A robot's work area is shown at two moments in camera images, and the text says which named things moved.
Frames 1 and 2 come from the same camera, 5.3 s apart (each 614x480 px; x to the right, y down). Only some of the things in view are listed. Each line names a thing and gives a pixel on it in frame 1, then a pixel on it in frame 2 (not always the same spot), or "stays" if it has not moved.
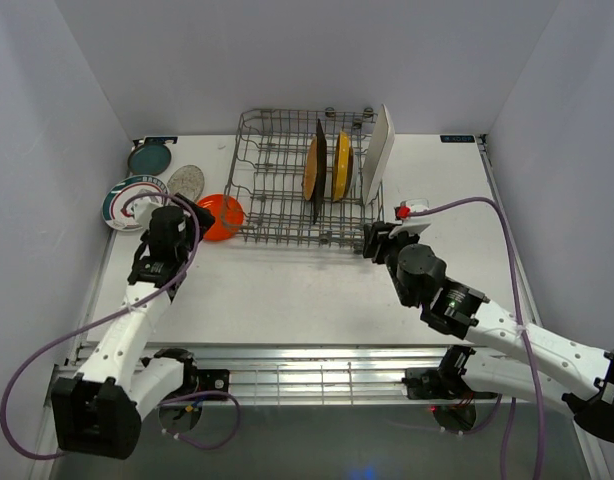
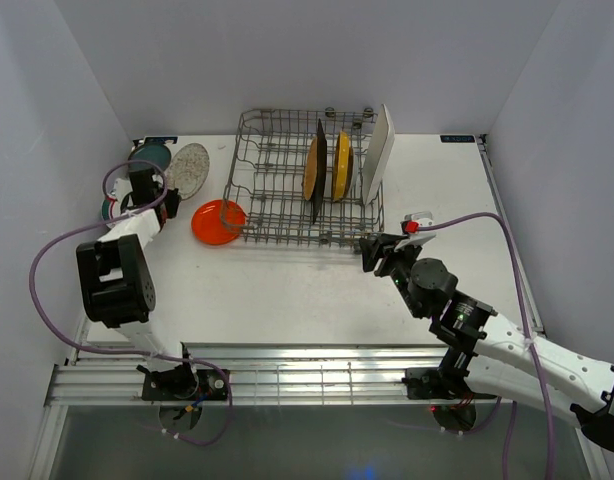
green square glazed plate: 321,150 stays
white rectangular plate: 378,153 stays
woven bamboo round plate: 310,171 stays
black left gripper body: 188,245 → 170,198
